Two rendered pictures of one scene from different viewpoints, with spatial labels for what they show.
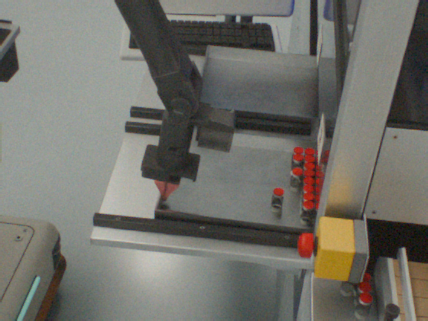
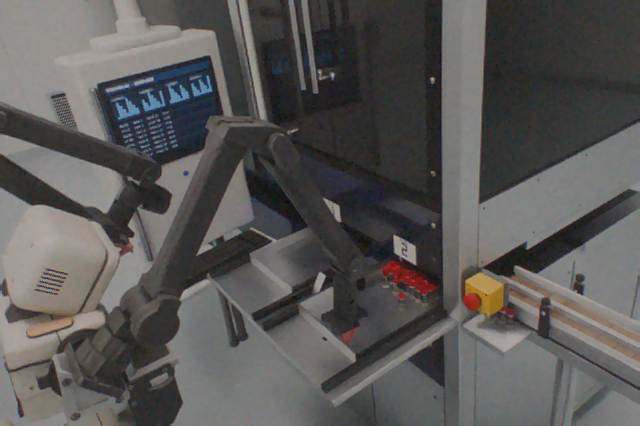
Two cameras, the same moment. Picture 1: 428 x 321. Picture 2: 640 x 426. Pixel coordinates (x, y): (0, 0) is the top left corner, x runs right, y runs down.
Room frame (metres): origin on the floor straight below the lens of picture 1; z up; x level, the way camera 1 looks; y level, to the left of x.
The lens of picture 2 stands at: (0.16, 0.68, 1.81)
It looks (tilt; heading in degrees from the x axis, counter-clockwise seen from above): 28 degrees down; 325
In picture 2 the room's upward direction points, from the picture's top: 7 degrees counter-clockwise
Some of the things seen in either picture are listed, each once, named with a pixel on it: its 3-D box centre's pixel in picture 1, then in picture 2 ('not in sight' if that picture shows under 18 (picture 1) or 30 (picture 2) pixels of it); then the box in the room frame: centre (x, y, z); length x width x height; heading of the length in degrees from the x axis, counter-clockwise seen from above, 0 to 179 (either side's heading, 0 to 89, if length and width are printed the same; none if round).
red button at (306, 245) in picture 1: (309, 245); (473, 301); (0.78, -0.15, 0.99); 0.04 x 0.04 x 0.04; 87
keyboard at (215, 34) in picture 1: (202, 34); (217, 256); (1.73, 0.07, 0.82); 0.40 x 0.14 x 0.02; 94
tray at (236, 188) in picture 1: (251, 181); (375, 303); (1.03, -0.07, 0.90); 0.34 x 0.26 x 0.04; 86
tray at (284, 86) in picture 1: (273, 87); (314, 252); (1.37, -0.11, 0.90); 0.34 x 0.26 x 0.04; 87
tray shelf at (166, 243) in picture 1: (236, 137); (328, 291); (1.21, -0.03, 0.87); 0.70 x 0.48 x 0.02; 177
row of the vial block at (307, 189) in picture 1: (307, 185); (404, 285); (1.03, -0.18, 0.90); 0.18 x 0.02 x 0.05; 176
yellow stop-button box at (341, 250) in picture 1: (338, 248); (485, 293); (0.78, -0.20, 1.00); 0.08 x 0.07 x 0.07; 87
